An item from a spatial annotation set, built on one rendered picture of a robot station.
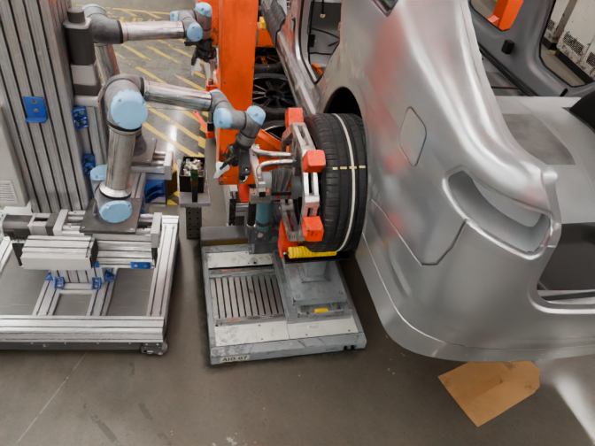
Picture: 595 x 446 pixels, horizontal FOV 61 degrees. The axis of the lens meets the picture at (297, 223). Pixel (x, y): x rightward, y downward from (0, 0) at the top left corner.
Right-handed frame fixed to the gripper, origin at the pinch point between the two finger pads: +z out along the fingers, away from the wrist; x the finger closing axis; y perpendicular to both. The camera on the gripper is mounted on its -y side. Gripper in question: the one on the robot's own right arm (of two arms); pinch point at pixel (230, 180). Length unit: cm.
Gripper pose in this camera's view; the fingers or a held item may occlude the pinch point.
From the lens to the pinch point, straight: 219.2
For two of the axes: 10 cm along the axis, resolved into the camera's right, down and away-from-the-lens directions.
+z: -4.0, 6.7, 6.2
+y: -3.9, -7.4, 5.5
